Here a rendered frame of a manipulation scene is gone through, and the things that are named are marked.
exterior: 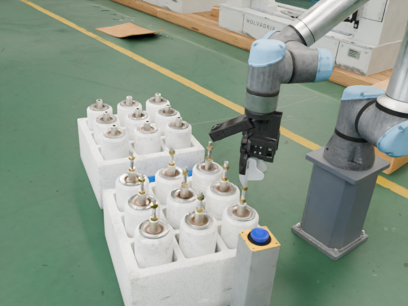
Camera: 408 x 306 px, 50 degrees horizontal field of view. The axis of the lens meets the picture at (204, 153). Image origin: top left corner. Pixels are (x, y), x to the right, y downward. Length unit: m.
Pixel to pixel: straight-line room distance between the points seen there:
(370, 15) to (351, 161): 1.77
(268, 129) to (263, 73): 0.14
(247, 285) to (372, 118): 0.54
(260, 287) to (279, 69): 0.49
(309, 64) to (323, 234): 0.66
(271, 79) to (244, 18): 2.69
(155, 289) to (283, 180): 0.87
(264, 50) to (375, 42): 2.11
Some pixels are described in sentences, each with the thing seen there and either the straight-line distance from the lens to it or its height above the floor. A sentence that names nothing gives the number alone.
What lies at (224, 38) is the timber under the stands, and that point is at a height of 0.03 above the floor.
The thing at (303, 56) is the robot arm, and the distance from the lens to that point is 1.00.
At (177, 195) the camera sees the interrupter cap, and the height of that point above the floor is 0.25.
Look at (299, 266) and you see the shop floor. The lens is 1.43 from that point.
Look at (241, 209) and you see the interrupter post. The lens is 1.16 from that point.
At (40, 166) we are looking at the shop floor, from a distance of 1.90.
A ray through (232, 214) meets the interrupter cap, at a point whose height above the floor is 0.25.
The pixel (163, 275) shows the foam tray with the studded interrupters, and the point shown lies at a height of 0.17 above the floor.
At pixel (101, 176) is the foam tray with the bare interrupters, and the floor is 0.13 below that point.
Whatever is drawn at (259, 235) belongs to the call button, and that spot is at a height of 0.33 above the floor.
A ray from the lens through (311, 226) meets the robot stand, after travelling 1.50.
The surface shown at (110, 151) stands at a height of 0.21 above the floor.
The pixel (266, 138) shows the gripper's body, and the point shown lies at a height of 0.49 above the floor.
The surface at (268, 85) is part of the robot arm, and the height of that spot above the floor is 0.62.
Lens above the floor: 0.94
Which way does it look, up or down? 29 degrees down
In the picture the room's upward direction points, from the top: 4 degrees clockwise
